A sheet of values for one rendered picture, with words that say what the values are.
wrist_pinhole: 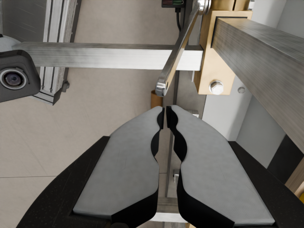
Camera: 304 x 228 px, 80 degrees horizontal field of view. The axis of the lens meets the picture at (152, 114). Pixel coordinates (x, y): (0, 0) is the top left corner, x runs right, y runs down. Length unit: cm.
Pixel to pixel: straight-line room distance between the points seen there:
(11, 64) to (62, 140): 155
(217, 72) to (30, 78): 24
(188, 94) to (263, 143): 24
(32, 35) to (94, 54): 84
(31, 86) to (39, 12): 85
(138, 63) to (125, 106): 108
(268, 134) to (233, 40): 39
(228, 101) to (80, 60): 46
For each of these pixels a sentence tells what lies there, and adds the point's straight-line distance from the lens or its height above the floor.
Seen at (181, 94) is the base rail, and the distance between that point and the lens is 49.
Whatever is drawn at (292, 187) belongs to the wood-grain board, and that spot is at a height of 89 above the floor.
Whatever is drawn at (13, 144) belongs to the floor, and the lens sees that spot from 205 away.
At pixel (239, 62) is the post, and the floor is 97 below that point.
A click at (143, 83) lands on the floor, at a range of 125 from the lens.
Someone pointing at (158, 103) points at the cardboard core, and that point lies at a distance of 122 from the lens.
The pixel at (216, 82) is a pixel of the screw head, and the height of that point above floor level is 88.
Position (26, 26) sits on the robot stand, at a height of 21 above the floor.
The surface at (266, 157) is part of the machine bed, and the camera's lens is 57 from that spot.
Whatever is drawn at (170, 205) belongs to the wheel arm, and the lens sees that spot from 37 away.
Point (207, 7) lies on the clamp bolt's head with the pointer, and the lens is 28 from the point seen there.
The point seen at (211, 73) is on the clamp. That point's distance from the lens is 28.
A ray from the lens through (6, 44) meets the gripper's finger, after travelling 35.
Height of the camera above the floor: 113
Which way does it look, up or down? 56 degrees down
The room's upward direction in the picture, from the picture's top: 175 degrees counter-clockwise
